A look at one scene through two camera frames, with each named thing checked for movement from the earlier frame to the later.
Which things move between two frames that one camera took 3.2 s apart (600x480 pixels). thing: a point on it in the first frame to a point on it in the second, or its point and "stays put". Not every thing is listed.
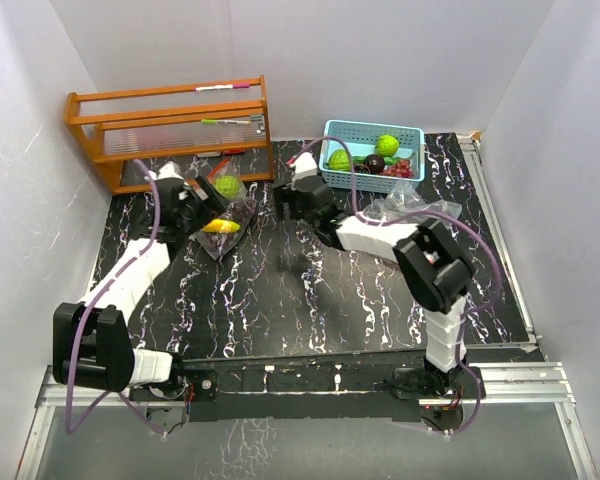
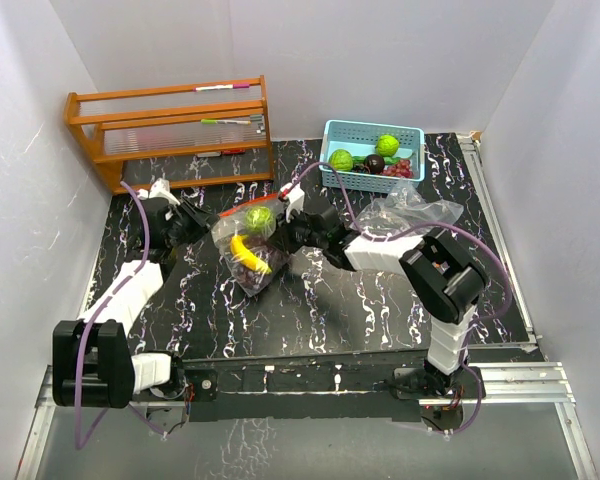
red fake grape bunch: (402, 169) stays put
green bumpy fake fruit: (387, 145) stays put
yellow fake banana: (221, 226) to (246, 256)
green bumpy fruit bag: (227, 186) to (260, 219)
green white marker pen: (220, 121) stays put
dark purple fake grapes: (239, 211) to (264, 252)
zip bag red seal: (403, 204) stays put
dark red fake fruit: (374, 164) stays put
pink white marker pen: (220, 87) stays put
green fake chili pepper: (386, 159) stays put
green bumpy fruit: (339, 160) stays put
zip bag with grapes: (223, 234) to (243, 237)
